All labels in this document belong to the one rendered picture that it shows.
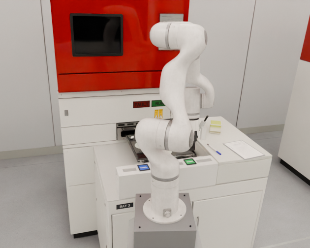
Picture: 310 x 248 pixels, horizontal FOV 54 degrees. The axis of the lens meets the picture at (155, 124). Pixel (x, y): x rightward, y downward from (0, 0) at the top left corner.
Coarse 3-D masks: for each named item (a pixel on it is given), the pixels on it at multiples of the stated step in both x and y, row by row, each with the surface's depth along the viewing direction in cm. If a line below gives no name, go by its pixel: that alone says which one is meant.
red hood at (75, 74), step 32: (64, 0) 166; (96, 0) 171; (128, 0) 176; (160, 0) 181; (64, 32) 173; (96, 32) 178; (128, 32) 183; (64, 64) 179; (96, 64) 185; (128, 64) 191; (160, 64) 197
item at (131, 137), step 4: (128, 136) 208; (132, 136) 208; (132, 140) 203; (132, 144) 197; (136, 148) 193; (136, 152) 188; (140, 152) 188; (172, 152) 190; (176, 152) 190; (184, 152) 191; (188, 152) 191; (140, 156) 183; (144, 156) 184
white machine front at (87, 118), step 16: (64, 96) 192; (80, 96) 195; (96, 96) 198; (112, 96) 201; (128, 96) 204; (144, 96) 207; (64, 112) 195; (80, 112) 199; (96, 112) 202; (112, 112) 205; (128, 112) 209; (144, 112) 212; (64, 128) 200; (80, 128) 203; (96, 128) 206; (112, 128) 210; (64, 144) 204; (80, 144) 207; (96, 144) 211
